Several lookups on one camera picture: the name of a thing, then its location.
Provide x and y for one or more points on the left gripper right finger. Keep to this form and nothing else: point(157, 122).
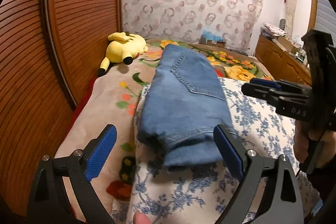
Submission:
point(281, 201)

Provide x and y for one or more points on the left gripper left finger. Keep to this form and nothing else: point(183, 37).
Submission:
point(48, 200)

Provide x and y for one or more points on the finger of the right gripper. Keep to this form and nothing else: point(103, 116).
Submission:
point(257, 91)
point(266, 83)

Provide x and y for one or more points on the blue denim jeans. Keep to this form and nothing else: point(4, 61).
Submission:
point(182, 107)

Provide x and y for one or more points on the person's left hand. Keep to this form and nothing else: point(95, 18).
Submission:
point(140, 218)

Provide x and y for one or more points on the wooden sideboard cabinet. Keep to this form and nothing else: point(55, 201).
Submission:
point(281, 64)

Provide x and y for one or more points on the cardboard box on sideboard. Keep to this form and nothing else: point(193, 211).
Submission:
point(289, 45)

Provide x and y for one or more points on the stack of papers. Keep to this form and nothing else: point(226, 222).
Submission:
point(273, 30)

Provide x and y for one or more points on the grey window roller blind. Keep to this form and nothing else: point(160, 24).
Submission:
point(322, 17)

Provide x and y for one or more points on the colourful floral bed blanket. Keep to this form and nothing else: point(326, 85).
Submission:
point(132, 178)

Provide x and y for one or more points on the yellow pikachu plush toy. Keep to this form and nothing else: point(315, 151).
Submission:
point(123, 48)

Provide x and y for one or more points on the brown louvered wooden wardrobe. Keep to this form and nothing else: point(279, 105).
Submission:
point(50, 51)

